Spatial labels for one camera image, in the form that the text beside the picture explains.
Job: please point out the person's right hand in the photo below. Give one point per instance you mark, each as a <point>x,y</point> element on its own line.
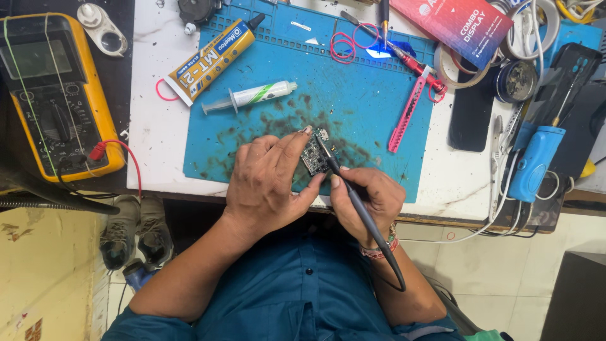
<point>374,199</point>

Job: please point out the person's left hand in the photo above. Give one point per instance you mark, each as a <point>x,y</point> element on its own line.
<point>265,180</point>

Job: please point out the grey soldering iron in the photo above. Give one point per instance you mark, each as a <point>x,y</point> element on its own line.
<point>360,213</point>

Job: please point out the small green circuit board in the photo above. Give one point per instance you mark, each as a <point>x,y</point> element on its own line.
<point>318,154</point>

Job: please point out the white flux syringe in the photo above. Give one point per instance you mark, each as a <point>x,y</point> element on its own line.
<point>255,94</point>

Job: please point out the pink utility knife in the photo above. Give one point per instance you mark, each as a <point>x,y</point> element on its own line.
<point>406,113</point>

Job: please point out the blue silicone work mat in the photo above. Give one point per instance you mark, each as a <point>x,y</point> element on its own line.
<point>312,94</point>

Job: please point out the person's blue shirt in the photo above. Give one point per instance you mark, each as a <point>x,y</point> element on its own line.
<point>303,293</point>

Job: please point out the grey shoe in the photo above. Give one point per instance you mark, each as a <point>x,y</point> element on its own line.
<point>154,232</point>
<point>118,234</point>

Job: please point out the black smartphone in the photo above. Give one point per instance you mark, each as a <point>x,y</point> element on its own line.
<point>471,118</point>

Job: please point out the yellow glue tube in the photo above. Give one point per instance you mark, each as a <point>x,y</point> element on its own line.
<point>213,59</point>

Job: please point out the white toothbrush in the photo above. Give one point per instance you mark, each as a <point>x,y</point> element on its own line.
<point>496,147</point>

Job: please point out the pink rubber band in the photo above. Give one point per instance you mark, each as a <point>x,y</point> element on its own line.
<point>163,92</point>

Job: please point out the red screwdriver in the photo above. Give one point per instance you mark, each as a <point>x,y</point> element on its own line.
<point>416,66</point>

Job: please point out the blue plastic pick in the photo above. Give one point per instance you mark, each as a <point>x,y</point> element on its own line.
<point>393,51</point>

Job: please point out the red probe lead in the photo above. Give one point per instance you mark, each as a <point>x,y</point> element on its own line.
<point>118,151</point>

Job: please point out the red rubber band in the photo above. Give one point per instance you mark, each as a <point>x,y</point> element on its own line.
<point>342,47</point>
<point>365,35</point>

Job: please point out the clear tape roll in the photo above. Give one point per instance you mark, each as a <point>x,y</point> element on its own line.
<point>461,71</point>

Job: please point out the blue handheld tool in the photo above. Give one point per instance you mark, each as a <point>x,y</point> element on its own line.
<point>535,161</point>

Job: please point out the black round device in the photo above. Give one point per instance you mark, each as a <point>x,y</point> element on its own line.
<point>196,12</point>

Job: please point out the round metal tin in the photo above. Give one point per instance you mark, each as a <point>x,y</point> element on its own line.
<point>516,81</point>

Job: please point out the red cardboard display box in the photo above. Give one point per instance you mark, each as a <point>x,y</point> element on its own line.
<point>459,28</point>

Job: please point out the white magnifier loupe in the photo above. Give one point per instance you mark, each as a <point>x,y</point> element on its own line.
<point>102,28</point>

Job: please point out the black phone back cover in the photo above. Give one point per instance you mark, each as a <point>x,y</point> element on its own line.
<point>563,80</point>

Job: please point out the yellow digital multimeter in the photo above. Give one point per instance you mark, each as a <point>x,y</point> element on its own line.
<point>52,94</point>

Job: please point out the white tape roll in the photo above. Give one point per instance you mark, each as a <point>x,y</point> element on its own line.
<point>530,28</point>

